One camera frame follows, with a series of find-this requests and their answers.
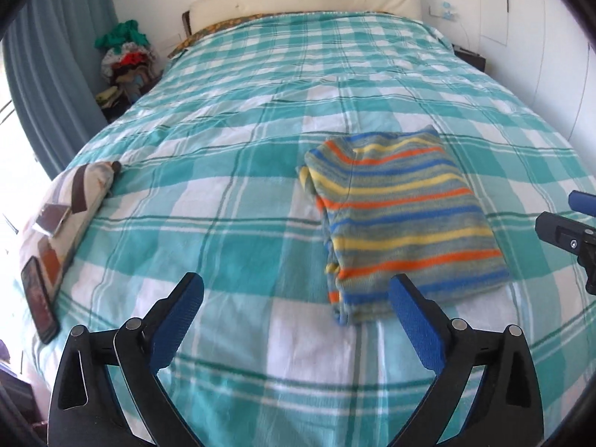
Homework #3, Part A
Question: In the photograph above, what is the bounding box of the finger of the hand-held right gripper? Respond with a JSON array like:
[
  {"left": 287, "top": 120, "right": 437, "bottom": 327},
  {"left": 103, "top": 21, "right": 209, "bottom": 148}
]
[{"left": 568, "top": 189, "right": 596, "bottom": 218}]

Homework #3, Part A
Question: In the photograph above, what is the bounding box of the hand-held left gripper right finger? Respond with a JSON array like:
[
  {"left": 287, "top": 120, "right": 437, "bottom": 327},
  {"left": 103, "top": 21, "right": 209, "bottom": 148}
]
[{"left": 389, "top": 273, "right": 545, "bottom": 447}]

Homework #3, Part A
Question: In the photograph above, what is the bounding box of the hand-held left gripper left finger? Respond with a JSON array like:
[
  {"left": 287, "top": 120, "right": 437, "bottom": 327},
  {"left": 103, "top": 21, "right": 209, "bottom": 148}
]
[{"left": 45, "top": 273, "right": 206, "bottom": 447}]

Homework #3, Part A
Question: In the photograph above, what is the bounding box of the striped knit sweater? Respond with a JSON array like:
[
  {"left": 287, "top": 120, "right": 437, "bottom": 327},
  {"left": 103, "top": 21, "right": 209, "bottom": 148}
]
[{"left": 296, "top": 124, "right": 509, "bottom": 327}]

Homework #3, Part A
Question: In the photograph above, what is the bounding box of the pile of colourful clothes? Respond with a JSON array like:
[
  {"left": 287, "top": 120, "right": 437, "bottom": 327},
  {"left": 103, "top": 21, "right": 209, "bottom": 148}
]
[{"left": 94, "top": 19, "right": 164, "bottom": 110}]

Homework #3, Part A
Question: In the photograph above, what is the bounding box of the black smartphone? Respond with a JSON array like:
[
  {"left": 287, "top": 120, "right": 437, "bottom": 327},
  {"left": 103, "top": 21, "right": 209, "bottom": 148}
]
[{"left": 20, "top": 258, "right": 60, "bottom": 344}]

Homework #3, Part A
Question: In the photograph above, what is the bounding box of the patterned cushion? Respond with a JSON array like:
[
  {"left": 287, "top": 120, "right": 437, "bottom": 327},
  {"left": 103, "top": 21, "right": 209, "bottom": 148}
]
[{"left": 19, "top": 160, "right": 123, "bottom": 301}]

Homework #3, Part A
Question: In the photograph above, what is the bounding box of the teal checked blanket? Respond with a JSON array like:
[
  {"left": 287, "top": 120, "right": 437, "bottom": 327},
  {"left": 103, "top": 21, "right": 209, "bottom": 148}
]
[{"left": 35, "top": 10, "right": 596, "bottom": 447}]

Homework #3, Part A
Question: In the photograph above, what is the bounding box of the dark bedside table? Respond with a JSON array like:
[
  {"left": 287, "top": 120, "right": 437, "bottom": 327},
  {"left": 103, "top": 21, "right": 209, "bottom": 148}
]
[{"left": 451, "top": 43, "right": 488, "bottom": 72}]

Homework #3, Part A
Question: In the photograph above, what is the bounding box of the blue curtain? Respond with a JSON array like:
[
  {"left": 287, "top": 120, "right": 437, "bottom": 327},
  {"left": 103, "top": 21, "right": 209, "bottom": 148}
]
[{"left": 2, "top": 0, "right": 119, "bottom": 180}]

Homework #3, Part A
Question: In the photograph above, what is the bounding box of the white wall socket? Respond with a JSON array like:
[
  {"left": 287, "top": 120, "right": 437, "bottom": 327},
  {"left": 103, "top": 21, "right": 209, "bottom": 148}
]
[{"left": 427, "top": 1, "right": 461, "bottom": 22}]

